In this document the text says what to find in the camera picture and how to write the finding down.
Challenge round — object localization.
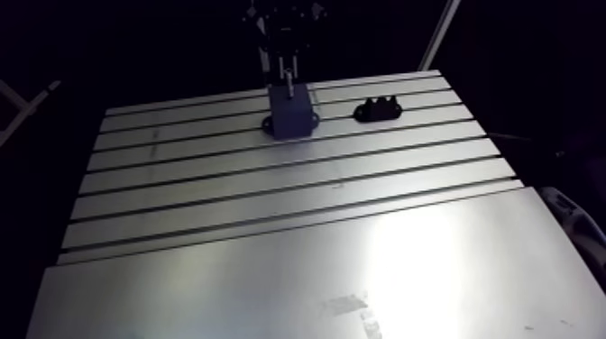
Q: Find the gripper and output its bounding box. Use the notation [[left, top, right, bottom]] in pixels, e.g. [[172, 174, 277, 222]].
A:
[[242, 0, 327, 87]]

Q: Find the dark blue-grey block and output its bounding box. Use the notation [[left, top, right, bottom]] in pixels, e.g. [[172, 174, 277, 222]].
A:
[[261, 82, 321, 142]]

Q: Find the black oval holder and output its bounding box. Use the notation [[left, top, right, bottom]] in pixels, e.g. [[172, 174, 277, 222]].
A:
[[353, 95, 404, 124]]

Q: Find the pale metal post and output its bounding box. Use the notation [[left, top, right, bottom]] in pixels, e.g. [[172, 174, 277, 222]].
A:
[[418, 0, 463, 72]]

